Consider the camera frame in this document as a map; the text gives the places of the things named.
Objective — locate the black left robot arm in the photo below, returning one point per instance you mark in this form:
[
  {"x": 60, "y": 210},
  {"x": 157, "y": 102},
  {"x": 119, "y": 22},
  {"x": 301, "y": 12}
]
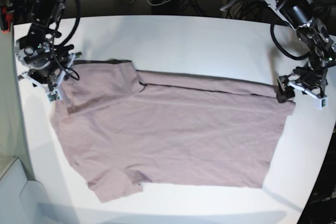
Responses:
[{"x": 310, "y": 30}]

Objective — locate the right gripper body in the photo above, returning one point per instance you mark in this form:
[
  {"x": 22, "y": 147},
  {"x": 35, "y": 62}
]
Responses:
[{"x": 47, "y": 64}]

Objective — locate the mauve pink t-shirt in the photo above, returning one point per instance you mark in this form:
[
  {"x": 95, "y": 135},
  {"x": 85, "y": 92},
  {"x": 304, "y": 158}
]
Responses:
[{"x": 119, "y": 128}]

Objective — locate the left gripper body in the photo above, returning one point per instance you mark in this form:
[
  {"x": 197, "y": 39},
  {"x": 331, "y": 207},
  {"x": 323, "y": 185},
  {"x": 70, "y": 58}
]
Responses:
[{"x": 308, "y": 81}]

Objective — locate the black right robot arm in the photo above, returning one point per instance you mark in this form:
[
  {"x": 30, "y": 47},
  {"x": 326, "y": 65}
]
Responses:
[{"x": 46, "y": 18}]

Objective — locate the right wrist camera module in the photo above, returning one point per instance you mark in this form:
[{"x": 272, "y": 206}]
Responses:
[{"x": 53, "y": 95}]

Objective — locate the white bin corner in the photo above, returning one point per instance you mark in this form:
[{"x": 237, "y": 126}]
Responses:
[{"x": 21, "y": 199}]

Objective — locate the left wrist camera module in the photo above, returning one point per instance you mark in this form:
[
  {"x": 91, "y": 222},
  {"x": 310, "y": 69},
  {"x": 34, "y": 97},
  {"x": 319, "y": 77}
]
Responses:
[{"x": 321, "y": 103}]

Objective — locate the red black clamp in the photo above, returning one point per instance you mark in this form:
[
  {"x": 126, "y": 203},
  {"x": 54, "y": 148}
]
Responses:
[{"x": 6, "y": 20}]

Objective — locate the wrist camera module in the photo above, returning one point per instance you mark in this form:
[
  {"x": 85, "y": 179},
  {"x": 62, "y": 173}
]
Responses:
[
  {"x": 53, "y": 95},
  {"x": 321, "y": 103}
]

